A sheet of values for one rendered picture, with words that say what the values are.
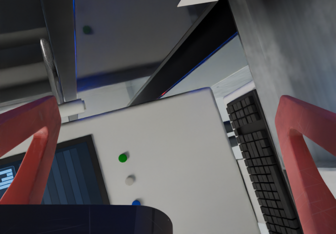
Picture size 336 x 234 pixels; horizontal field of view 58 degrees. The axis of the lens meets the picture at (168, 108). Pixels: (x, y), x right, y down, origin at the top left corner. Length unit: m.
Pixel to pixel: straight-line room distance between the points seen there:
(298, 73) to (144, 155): 0.46
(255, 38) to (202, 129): 0.38
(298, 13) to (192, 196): 0.54
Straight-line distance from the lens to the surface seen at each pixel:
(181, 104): 0.85
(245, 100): 0.72
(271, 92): 0.53
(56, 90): 0.56
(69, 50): 0.46
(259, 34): 0.55
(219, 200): 0.86
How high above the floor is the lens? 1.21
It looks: 18 degrees down
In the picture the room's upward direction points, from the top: 105 degrees counter-clockwise
